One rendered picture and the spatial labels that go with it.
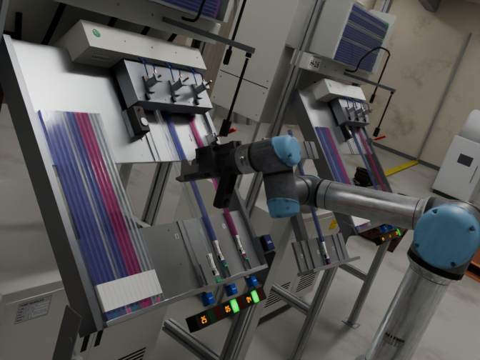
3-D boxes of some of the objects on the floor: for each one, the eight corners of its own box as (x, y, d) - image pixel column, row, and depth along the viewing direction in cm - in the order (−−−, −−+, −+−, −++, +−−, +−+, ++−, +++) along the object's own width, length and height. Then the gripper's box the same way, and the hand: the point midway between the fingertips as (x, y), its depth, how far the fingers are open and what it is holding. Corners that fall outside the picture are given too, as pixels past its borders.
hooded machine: (436, 186, 870) (471, 107, 834) (473, 202, 846) (511, 121, 810) (428, 191, 805) (466, 106, 769) (468, 208, 780) (510, 120, 744)
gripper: (248, 140, 137) (186, 155, 149) (227, 140, 129) (162, 156, 140) (253, 173, 137) (191, 185, 148) (232, 174, 128) (167, 187, 140)
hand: (182, 180), depth 143 cm, fingers closed, pressing on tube
